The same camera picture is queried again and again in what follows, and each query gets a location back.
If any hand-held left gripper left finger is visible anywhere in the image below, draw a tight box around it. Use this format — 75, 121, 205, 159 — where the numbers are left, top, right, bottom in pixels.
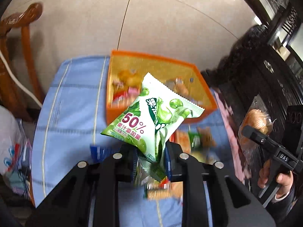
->
26, 144, 140, 227

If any dark carved wooden furniture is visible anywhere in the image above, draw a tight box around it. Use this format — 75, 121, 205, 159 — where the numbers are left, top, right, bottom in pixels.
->
201, 2, 303, 194

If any round cracker packet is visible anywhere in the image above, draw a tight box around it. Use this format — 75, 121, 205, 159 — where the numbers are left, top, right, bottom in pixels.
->
145, 181, 184, 200

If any red snack packet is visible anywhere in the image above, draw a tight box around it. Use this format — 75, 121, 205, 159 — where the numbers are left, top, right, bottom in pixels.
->
112, 91, 132, 106

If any round cake clear packet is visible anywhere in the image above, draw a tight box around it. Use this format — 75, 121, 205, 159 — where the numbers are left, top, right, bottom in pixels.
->
239, 96, 276, 156

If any pink patterned cloth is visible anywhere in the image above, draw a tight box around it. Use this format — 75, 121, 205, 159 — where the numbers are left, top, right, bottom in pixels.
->
213, 87, 251, 182

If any blue checked cloth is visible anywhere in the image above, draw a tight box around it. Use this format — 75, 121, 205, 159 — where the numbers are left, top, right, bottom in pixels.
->
31, 55, 239, 227

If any green seed packet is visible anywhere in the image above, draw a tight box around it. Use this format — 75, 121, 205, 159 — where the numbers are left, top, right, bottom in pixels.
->
189, 132, 204, 148

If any blue snack packet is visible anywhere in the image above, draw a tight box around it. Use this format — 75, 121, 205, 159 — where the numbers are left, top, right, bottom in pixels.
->
90, 144, 119, 161

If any person's right hand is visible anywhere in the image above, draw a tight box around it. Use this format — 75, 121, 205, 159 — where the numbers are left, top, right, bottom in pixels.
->
258, 159, 294, 196

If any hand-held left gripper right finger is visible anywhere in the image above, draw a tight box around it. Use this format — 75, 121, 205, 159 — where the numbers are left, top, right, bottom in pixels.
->
164, 142, 276, 227

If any white power cable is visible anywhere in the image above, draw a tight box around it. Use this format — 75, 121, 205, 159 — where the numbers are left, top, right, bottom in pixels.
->
0, 52, 43, 107

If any carved wooden chair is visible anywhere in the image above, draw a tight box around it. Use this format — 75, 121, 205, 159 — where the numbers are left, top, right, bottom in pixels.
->
0, 3, 45, 123

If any brown cake packet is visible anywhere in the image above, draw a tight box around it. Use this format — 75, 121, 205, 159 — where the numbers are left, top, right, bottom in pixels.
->
174, 77, 190, 96

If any white plastic bag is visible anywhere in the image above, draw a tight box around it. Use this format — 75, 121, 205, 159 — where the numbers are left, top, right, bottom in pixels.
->
0, 105, 32, 194

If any orange cardboard box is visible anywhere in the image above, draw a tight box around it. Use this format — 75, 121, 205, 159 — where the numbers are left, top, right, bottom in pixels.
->
105, 50, 218, 124

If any person's right forearm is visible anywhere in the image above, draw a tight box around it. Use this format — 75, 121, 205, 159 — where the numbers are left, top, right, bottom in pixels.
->
266, 184, 303, 218

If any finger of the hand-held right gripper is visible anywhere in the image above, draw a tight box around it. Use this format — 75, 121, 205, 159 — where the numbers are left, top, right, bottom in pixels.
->
242, 125, 280, 157

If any green white candy packet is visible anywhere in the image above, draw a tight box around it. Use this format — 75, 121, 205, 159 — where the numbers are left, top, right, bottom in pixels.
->
101, 72, 205, 163

